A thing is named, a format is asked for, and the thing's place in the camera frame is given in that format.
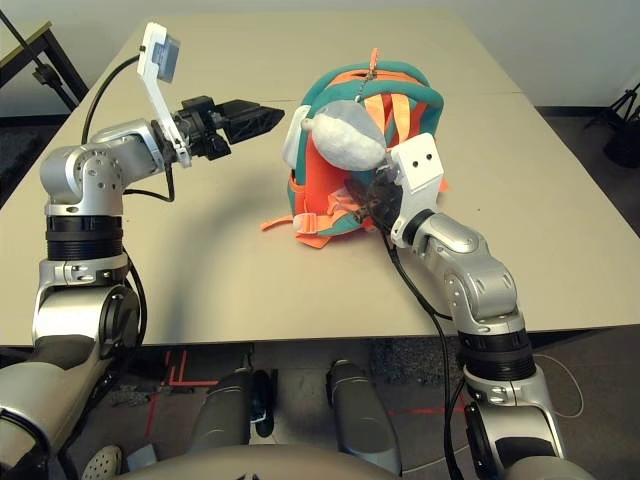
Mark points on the side table with black frame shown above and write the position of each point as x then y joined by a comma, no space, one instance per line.
65,59

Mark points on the grey robot torso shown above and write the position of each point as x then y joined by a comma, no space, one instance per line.
250,465

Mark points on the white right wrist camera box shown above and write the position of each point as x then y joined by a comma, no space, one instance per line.
420,165

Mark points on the orange teal backpack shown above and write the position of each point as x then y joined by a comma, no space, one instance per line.
320,185

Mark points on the white perforated shoe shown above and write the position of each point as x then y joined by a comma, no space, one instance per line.
102,462

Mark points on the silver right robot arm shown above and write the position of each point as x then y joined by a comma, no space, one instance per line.
475,280

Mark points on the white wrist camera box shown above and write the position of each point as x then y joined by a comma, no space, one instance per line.
159,102
420,165

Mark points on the grey robot leg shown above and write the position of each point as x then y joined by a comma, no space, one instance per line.
365,415
225,415

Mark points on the grey robot right leg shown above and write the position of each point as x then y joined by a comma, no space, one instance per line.
365,415

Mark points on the black pole clamp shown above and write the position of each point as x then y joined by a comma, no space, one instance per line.
42,76

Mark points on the grey robot left leg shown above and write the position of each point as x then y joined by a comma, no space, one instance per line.
225,415

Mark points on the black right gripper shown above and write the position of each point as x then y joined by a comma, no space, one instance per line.
387,205

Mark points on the grey plush toy pendant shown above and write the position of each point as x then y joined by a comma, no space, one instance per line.
345,140

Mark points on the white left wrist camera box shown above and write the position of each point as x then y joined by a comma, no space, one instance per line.
159,102

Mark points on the thin black pole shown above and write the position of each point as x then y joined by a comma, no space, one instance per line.
20,40

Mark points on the black tripod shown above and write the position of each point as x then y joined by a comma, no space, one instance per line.
627,145

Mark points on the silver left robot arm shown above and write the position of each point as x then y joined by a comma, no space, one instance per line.
90,170

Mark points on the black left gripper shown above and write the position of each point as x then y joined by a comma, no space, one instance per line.
200,130

